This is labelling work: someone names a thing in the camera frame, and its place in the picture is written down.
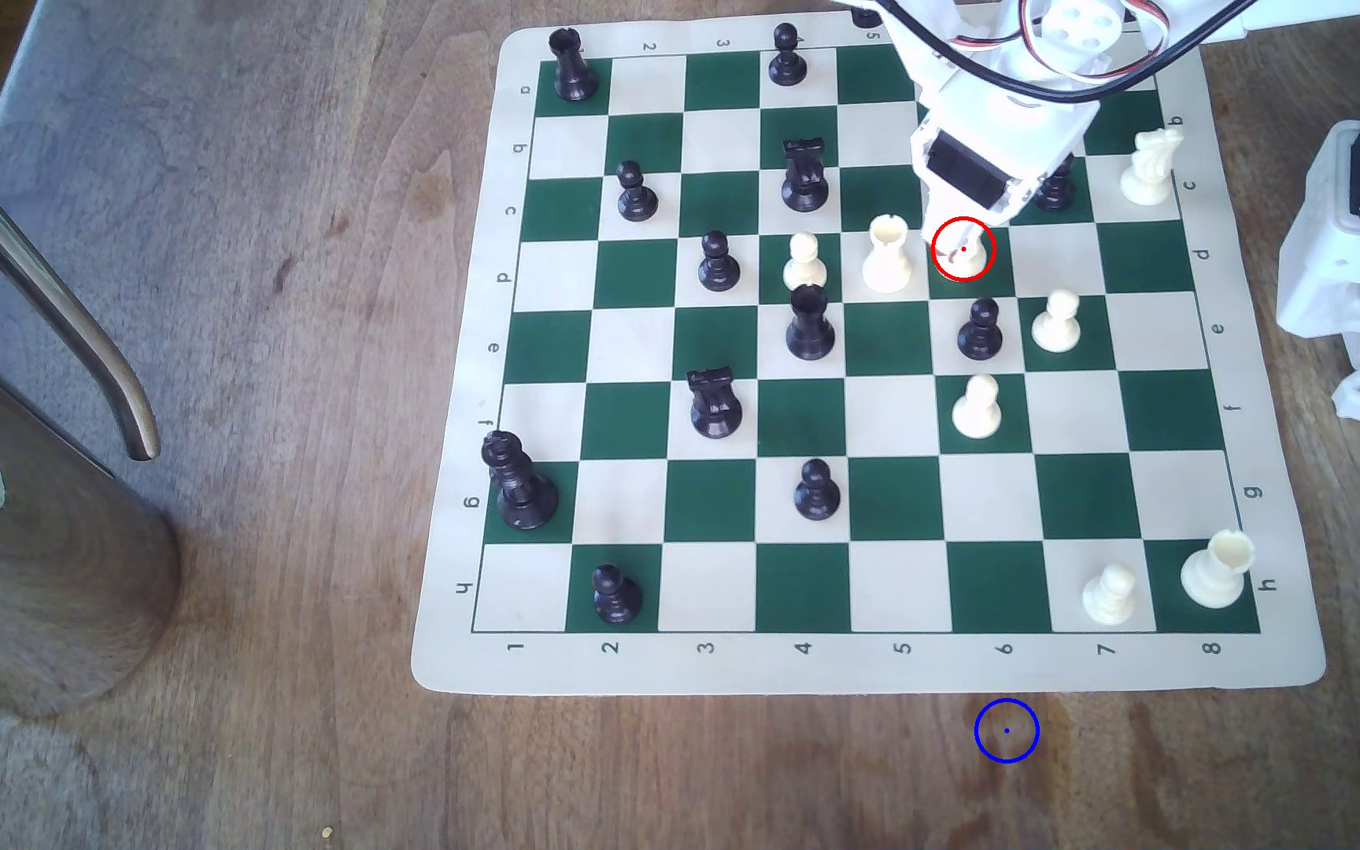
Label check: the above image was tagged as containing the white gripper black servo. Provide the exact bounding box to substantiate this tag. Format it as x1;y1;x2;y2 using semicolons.
910;65;1107;257

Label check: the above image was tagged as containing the white knight chess piece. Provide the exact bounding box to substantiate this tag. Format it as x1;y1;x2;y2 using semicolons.
942;227;991;281
1119;127;1185;208

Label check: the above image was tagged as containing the white rook chess piece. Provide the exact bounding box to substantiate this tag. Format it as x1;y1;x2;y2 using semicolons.
1179;529;1256;611
862;213;914;297

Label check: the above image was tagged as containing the black pawn chess piece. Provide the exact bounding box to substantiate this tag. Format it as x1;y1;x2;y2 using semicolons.
591;563;644;626
794;458;843;522
767;22;810;87
1037;159;1081;214
956;297;1005;361
697;230;743;293
616;159;660;224

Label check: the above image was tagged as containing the white pawn chess piece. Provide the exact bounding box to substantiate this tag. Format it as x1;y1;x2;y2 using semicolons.
1030;288;1083;354
952;373;1003;441
1081;562;1138;627
782;231;829;292

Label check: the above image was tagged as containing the green and white chess mat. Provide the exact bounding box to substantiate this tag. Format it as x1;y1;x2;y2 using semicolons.
411;0;1329;697

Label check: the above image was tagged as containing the black rook chess piece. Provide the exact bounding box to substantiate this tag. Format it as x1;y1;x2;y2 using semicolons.
548;27;600;103

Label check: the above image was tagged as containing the black rook on c4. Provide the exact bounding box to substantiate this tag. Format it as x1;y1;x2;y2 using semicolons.
780;137;833;214

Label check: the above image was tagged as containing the black rook on f3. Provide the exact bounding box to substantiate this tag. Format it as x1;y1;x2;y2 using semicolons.
687;366;744;441

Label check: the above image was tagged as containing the black queen on g1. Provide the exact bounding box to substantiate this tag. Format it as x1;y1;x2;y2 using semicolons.
480;430;561;531

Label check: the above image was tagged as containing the stainless steel jug with handle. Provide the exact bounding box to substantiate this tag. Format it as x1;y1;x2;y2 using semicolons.
0;144;183;722

